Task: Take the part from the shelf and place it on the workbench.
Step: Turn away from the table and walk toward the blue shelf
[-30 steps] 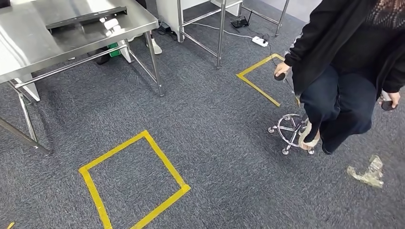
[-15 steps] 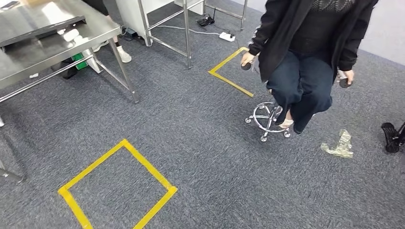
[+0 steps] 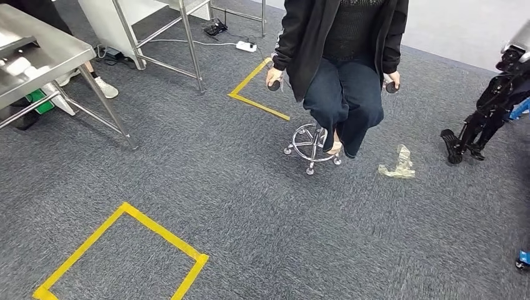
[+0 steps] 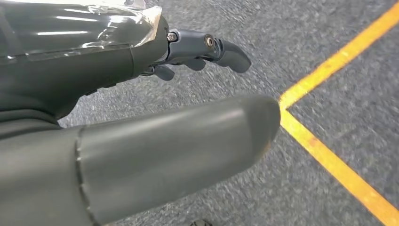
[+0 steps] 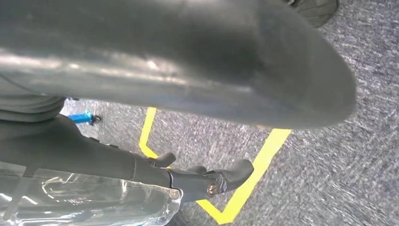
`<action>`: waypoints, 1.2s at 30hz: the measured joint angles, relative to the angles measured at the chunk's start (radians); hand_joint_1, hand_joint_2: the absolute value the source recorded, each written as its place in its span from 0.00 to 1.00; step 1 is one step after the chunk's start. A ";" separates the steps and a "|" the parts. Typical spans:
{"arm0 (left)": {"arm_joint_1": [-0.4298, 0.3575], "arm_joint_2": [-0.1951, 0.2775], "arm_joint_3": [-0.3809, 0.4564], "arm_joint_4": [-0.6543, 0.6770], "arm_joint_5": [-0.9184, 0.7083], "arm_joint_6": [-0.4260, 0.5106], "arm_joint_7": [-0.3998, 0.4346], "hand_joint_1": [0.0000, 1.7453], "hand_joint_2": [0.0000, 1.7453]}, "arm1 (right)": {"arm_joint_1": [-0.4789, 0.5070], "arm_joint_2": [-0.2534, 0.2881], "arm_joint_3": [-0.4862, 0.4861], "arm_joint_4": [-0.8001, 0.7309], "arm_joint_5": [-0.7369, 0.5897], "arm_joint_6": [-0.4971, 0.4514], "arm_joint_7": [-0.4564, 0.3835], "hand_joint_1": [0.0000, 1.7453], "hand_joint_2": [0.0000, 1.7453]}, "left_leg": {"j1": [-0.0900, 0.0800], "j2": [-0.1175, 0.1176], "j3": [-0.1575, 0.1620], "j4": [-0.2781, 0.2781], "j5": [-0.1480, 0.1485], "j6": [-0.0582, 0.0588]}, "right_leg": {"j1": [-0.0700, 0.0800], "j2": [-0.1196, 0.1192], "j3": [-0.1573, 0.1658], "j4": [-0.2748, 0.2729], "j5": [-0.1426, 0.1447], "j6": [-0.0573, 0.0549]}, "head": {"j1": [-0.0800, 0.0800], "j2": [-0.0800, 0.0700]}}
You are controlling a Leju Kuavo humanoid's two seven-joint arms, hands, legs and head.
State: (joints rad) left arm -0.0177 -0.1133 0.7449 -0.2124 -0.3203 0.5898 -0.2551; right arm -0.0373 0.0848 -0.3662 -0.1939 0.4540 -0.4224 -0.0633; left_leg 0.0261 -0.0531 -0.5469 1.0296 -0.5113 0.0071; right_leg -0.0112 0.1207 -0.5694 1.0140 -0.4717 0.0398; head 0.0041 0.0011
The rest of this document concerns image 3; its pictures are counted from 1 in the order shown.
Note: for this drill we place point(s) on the chrome swivel stool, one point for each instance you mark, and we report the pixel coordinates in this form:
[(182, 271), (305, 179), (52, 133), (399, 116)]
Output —
[(310, 143)]

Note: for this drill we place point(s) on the clear crumpled plastic wrap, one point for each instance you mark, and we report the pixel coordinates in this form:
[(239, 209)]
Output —
[(399, 167)]

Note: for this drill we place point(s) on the black floor device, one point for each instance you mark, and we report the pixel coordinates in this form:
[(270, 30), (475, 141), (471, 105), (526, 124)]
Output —
[(215, 28)]

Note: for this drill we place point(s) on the green box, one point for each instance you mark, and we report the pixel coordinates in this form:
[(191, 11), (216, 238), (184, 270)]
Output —
[(39, 101)]

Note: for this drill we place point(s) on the black floor box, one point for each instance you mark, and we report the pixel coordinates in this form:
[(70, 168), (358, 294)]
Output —
[(20, 118)]

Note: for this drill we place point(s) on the yellow floor tape square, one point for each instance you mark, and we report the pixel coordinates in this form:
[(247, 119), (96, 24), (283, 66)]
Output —
[(165, 238)]

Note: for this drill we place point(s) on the white partition panel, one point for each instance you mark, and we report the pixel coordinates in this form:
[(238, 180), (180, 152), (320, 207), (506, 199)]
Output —
[(103, 20)]

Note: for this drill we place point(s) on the black round controller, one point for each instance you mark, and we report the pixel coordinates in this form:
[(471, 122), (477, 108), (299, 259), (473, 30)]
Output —
[(391, 88), (273, 86)]

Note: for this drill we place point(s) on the black power strip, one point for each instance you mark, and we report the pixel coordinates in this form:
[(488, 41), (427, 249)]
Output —
[(112, 53)]

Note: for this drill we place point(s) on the black humanoid robot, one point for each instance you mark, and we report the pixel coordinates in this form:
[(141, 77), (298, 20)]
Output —
[(492, 103)]

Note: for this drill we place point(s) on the white power strip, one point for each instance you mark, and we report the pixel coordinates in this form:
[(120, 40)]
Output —
[(246, 46)]

